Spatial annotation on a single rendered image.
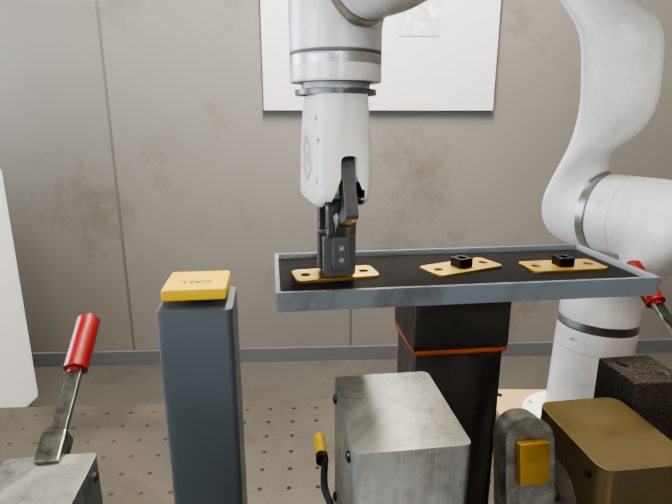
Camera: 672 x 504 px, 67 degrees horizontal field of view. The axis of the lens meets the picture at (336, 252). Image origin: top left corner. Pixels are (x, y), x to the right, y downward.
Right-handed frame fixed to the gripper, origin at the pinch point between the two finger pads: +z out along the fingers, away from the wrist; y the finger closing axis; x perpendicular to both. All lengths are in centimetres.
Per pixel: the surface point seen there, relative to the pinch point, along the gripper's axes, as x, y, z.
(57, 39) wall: -79, -234, -50
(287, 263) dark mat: -4.1, -5.5, 2.4
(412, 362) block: 7.4, 3.1, 11.5
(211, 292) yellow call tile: -12.3, 1.2, 2.8
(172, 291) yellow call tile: -15.8, 0.8, 2.6
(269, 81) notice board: 18, -213, -31
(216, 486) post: -13.1, 1.6, 23.7
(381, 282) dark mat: 3.7, 3.3, 2.4
